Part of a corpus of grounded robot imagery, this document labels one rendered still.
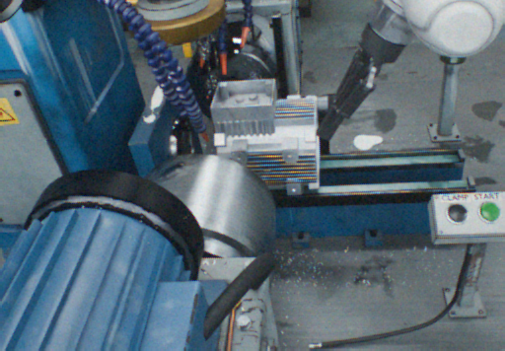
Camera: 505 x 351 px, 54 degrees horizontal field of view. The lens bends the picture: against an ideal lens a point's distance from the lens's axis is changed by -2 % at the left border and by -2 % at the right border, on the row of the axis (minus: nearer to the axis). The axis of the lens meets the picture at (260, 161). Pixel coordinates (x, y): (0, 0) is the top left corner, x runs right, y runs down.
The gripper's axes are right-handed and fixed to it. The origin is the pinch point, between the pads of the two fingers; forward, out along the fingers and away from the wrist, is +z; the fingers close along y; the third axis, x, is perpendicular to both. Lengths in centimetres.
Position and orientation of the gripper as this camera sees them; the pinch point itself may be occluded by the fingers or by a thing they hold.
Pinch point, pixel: (330, 122)
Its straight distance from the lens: 96.3
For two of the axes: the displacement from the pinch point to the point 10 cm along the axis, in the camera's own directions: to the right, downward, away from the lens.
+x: 9.2, 3.5, 1.9
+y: -0.8, 6.3, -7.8
